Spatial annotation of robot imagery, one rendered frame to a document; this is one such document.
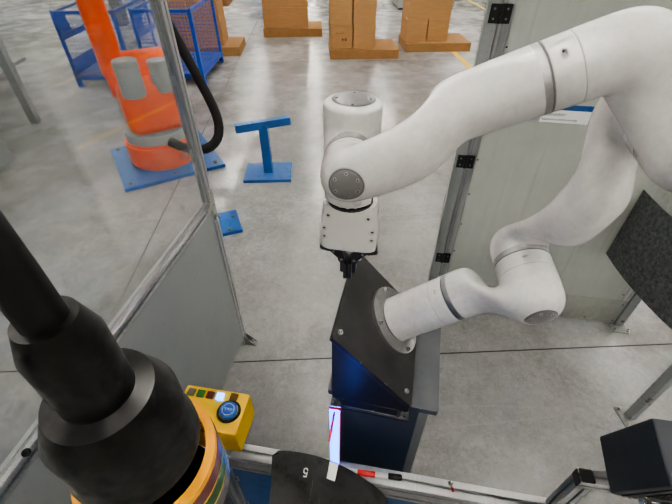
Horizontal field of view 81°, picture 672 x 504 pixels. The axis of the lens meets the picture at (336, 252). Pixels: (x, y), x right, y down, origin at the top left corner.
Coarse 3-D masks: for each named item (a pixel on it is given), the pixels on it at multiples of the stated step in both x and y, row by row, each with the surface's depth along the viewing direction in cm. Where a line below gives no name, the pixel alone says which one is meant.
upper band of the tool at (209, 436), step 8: (192, 400) 14; (200, 408) 14; (200, 416) 14; (208, 416) 14; (200, 424) 15; (208, 424) 13; (200, 432) 16; (208, 432) 13; (200, 440) 16; (208, 440) 13; (216, 440) 13; (208, 448) 13; (216, 448) 13; (208, 456) 13; (208, 464) 12; (200, 472) 12; (208, 472) 12; (200, 480) 12; (216, 480) 13; (192, 488) 12; (200, 488) 12; (72, 496) 12; (184, 496) 12; (192, 496) 12
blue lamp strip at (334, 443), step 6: (330, 414) 80; (336, 414) 80; (330, 420) 82; (336, 420) 81; (336, 426) 83; (336, 432) 85; (336, 438) 87; (330, 444) 89; (336, 444) 89; (330, 450) 91; (336, 450) 91; (330, 456) 93; (336, 456) 93; (336, 462) 95
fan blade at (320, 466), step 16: (272, 464) 71; (288, 464) 71; (304, 464) 72; (320, 464) 73; (272, 480) 69; (288, 480) 69; (320, 480) 71; (336, 480) 72; (352, 480) 73; (272, 496) 67; (288, 496) 68; (304, 496) 68; (320, 496) 69; (336, 496) 69; (352, 496) 70; (368, 496) 72; (384, 496) 73
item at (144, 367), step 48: (48, 336) 8; (96, 336) 9; (48, 384) 8; (96, 384) 9; (144, 384) 10; (48, 432) 9; (96, 432) 9; (144, 432) 10; (192, 432) 12; (96, 480) 9; (144, 480) 10
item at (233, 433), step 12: (192, 396) 94; (204, 396) 94; (228, 396) 94; (240, 396) 94; (204, 408) 91; (216, 408) 91; (240, 408) 91; (252, 408) 97; (216, 420) 89; (228, 420) 89; (240, 420) 89; (228, 432) 87; (240, 432) 90; (228, 444) 91; (240, 444) 91
